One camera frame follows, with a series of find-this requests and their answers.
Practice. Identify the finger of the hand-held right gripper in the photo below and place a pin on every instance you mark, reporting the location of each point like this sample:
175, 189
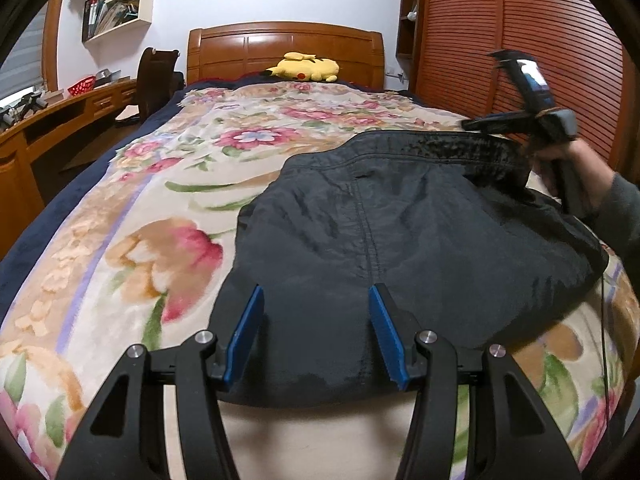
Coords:
500, 124
525, 77

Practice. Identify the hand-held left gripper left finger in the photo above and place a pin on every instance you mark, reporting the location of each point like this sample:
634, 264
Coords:
245, 340

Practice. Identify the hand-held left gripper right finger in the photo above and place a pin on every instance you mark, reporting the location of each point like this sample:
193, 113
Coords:
390, 340

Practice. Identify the black zip jacket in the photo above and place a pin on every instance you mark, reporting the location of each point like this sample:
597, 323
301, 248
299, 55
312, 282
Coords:
400, 220

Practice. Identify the person's right forearm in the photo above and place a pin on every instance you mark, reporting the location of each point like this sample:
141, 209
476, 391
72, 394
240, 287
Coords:
620, 210

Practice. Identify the person's right hand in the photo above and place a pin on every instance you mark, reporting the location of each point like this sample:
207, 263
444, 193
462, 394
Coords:
585, 170

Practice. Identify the wooden louvered wardrobe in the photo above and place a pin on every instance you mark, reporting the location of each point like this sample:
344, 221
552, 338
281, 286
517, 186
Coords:
460, 35

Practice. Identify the floral blanket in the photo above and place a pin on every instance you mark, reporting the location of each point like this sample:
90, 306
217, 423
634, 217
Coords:
150, 200

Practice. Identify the yellow plush toy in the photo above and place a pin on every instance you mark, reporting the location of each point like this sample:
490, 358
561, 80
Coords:
310, 66

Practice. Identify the dark wooden chair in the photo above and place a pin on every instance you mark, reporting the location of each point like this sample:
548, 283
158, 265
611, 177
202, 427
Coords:
155, 80

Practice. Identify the wooden bed headboard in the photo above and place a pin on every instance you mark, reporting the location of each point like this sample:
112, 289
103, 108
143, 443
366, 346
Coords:
230, 55

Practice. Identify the wooden desk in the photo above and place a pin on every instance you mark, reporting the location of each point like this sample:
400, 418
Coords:
15, 160

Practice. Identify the silver metal container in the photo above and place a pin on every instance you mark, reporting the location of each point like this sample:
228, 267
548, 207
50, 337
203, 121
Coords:
105, 77

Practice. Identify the red basket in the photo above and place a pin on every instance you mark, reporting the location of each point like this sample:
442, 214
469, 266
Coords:
81, 86

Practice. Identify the black tripod device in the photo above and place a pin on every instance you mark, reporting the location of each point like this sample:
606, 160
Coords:
31, 101
7, 116

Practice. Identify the grey window blind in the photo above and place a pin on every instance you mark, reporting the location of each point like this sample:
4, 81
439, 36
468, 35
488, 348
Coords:
27, 70

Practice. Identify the black binder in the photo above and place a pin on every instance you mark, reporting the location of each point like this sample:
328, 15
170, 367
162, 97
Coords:
91, 17

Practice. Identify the white wall socket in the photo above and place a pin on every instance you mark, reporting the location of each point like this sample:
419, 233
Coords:
395, 73

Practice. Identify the white wall shelf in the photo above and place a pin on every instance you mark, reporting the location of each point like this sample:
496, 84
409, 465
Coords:
142, 7

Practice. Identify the wooden window frame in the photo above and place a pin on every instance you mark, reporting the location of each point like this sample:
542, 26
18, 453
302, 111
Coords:
52, 40

